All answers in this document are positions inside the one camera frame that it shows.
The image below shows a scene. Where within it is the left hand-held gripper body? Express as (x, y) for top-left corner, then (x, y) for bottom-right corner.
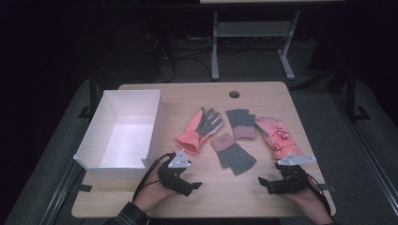
(157, 149), (195, 197)

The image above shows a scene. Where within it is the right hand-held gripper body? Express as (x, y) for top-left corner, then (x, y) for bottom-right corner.
(274, 153), (317, 194)

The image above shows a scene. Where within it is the grey and pink knit glove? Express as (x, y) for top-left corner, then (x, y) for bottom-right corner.
(225, 108), (257, 141)
(210, 132), (257, 176)

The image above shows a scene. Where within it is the pink printed ski glove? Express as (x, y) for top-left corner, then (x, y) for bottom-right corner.
(254, 116), (305, 160)

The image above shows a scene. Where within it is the pink glove with grey palm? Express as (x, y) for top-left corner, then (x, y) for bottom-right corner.
(175, 107), (225, 156)

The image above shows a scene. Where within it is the white box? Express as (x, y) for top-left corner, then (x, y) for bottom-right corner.
(72, 89), (167, 181)

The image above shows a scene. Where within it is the person's left hand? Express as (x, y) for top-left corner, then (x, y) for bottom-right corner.
(132, 168), (179, 214)

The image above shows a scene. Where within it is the black metal stand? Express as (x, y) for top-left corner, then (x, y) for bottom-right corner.
(342, 67), (372, 124)
(78, 69), (101, 119)

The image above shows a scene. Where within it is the left hand-held gripper cable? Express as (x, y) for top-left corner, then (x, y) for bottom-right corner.
(131, 152), (176, 203)

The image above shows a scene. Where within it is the hand-held gripper cable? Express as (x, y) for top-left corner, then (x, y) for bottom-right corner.
(275, 163), (332, 217)
(131, 152), (176, 203)

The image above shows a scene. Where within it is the right hand-held gripper cable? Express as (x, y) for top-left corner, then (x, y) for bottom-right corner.
(275, 163), (332, 217)

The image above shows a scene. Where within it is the metal floor rail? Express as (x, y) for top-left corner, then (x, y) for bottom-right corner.
(331, 92), (398, 217)
(38, 160), (86, 225)

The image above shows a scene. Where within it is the bundle of floor cables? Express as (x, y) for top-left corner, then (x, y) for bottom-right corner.
(145, 32), (214, 83)

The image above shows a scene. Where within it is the grey metal table frame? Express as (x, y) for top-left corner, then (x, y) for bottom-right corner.
(210, 9), (301, 82)

